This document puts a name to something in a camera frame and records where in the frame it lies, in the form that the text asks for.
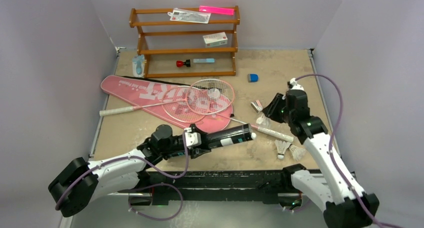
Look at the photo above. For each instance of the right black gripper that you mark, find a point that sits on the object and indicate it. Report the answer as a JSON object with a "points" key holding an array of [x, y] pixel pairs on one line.
{"points": [[279, 105]]}

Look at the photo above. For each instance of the white red small box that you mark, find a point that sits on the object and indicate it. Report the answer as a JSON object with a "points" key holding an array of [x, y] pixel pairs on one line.
{"points": [[215, 39]]}

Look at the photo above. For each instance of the light blue glue stick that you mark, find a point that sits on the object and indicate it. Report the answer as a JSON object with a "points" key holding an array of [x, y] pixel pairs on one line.
{"points": [[203, 61]]}

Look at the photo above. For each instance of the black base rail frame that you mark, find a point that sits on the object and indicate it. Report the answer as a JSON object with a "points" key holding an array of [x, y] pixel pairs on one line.
{"points": [[240, 186]]}

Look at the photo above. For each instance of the black shuttlecock tube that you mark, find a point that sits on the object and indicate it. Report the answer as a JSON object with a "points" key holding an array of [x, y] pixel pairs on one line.
{"points": [[222, 138]]}

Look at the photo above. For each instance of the wooden three-tier shelf rack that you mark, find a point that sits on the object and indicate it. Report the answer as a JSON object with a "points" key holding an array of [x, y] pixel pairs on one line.
{"points": [[143, 48]]}

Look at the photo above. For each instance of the blue grey eraser block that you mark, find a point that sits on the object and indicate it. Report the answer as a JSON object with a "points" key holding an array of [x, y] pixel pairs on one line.
{"points": [[252, 78]]}

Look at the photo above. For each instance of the white feather shuttlecock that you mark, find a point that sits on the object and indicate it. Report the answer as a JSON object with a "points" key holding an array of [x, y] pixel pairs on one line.
{"points": [[281, 147], [263, 121], [297, 152]]}

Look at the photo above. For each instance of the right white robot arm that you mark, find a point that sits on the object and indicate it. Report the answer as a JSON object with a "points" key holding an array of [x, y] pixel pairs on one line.
{"points": [[342, 200]]}

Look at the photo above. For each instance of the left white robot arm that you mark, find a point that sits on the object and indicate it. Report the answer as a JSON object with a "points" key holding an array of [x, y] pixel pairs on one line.
{"points": [[82, 182]]}

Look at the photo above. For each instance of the light blue packaged item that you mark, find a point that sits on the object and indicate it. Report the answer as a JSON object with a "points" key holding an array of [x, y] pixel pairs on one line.
{"points": [[138, 66]]}

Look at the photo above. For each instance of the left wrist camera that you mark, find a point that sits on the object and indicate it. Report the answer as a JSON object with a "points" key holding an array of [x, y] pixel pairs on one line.
{"points": [[191, 138]]}

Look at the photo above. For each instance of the pink badminton racket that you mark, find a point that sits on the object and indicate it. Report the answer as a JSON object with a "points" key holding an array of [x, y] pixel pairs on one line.
{"points": [[209, 96], [174, 103]]}

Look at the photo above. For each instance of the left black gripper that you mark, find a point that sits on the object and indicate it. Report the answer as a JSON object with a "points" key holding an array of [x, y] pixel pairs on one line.
{"points": [[197, 150]]}

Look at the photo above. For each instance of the pink flat ruler package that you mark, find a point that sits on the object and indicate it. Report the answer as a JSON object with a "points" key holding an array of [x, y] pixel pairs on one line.
{"points": [[217, 10]]}

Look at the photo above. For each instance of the pink racket cover bag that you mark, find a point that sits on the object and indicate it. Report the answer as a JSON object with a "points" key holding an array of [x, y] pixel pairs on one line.
{"points": [[149, 92]]}

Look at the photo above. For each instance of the white pink small clip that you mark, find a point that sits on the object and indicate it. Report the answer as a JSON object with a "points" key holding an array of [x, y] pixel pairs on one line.
{"points": [[257, 106]]}

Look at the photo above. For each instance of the clear plastic blister package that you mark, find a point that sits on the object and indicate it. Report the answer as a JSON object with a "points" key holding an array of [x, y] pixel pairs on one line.
{"points": [[189, 16]]}

